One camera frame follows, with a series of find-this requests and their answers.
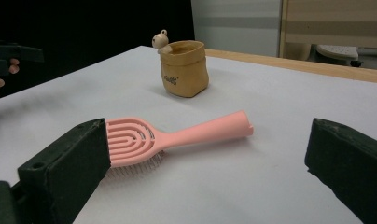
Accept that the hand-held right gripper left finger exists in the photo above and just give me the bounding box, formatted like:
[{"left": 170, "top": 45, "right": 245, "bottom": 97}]
[{"left": 17, "top": 118, "right": 112, "bottom": 224}]

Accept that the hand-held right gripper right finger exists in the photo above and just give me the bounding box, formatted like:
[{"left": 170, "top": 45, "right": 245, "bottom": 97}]
[{"left": 304, "top": 118, "right": 377, "bottom": 224}]

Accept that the pink hairbrush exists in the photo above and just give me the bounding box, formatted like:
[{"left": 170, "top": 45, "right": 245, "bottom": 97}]
[{"left": 105, "top": 109, "right": 255, "bottom": 180}]

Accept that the black curtain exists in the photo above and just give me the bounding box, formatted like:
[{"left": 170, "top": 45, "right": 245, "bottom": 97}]
[{"left": 0, "top": 0, "right": 196, "bottom": 101}]

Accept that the white perforated stool seat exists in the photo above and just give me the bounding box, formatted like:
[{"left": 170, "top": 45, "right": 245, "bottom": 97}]
[{"left": 314, "top": 44, "right": 360, "bottom": 63}]

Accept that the light wooden cabinet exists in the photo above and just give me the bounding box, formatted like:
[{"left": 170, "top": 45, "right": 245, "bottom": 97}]
[{"left": 278, "top": 0, "right": 377, "bottom": 61}]

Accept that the tan bag-shaped pot with bear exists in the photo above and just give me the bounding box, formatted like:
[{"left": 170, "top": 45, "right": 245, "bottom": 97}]
[{"left": 151, "top": 29, "right": 210, "bottom": 99}]

